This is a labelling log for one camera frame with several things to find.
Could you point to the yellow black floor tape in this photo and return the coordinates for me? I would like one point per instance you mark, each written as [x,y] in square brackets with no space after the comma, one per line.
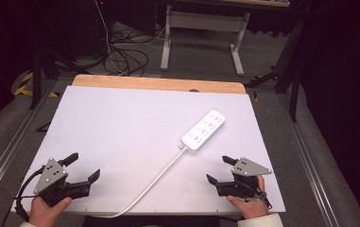
[25,85]

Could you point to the wooden table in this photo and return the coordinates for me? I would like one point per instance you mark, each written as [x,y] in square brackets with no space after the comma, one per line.
[155,83]

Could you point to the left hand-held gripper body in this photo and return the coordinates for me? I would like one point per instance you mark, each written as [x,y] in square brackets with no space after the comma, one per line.
[54,186]

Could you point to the black metal stand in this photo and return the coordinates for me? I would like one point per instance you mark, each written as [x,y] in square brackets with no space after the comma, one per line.
[36,72]
[289,63]

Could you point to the person's dark clothed lap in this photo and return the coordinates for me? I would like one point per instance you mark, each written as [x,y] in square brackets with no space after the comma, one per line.
[155,221]

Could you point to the white power strip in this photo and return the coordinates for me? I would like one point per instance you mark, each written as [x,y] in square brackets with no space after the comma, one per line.
[203,130]

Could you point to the white metal desk frame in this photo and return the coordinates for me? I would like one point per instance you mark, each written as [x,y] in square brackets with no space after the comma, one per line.
[199,20]

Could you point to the person's left hand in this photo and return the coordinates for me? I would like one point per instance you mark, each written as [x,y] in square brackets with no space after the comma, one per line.
[43,214]

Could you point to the white table cover board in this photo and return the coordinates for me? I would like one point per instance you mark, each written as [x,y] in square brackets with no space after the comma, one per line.
[121,126]

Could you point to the aluminium floor rail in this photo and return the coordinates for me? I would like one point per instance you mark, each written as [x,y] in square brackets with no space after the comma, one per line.
[310,164]
[7,157]

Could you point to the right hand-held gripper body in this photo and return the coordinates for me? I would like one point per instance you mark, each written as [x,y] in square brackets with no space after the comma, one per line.
[245,181]

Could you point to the person's right hand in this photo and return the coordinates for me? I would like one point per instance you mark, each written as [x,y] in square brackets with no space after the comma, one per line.
[253,208]

